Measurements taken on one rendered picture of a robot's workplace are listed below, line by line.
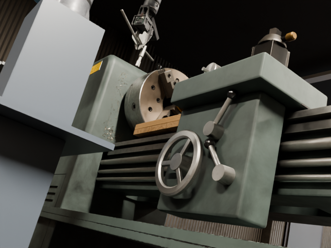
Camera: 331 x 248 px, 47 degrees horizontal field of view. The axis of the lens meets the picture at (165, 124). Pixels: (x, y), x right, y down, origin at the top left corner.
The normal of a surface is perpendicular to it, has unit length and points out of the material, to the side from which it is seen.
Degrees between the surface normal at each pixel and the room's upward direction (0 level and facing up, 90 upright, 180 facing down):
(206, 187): 90
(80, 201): 90
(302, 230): 90
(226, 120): 90
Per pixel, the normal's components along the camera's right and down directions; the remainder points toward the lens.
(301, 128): -0.78, -0.38
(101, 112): 0.57, -0.12
